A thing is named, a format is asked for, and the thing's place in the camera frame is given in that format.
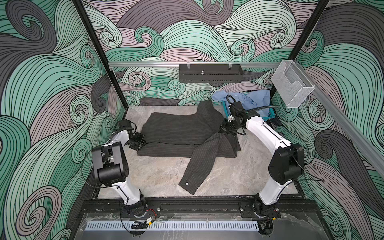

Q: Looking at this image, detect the aluminium rail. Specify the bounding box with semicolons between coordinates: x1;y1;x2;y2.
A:
298;64;384;176
108;61;280;69

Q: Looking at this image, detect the black right corner post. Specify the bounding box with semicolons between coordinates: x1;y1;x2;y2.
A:
288;0;329;60

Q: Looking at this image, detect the black perforated wall tray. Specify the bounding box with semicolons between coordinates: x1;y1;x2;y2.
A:
179;65;244;84

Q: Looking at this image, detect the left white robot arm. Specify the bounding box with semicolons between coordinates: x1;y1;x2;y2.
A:
91;120;147;215

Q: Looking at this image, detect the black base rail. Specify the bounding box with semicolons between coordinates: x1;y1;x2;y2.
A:
80;196;319;217

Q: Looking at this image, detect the teal plastic basket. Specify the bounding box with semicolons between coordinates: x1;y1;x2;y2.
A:
221;101;275;121

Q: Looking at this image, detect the light blue shirt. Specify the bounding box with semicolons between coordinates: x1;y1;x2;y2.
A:
212;90;271;117

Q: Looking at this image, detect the clear plastic wall bin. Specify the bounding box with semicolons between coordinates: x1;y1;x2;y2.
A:
271;60;315;108

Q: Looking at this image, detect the black left corner post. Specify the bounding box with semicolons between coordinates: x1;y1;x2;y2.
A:
72;0;129;111

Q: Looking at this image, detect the black corner post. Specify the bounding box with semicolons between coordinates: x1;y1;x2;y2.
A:
288;0;329;60
72;0;129;111

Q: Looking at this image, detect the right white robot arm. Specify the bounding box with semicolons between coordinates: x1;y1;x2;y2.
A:
220;95;306;216

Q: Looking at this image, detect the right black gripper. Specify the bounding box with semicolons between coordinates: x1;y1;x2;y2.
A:
217;117;244;137

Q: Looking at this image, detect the dark grey pinstripe shirt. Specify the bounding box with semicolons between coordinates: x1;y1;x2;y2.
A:
137;100;241;195

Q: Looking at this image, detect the white slotted cable duct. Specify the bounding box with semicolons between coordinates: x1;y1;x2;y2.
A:
85;220;259;232

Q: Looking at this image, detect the aluminium back rail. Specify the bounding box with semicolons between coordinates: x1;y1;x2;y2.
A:
108;61;280;69

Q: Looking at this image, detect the aluminium right rail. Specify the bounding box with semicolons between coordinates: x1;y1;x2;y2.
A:
298;64;384;176

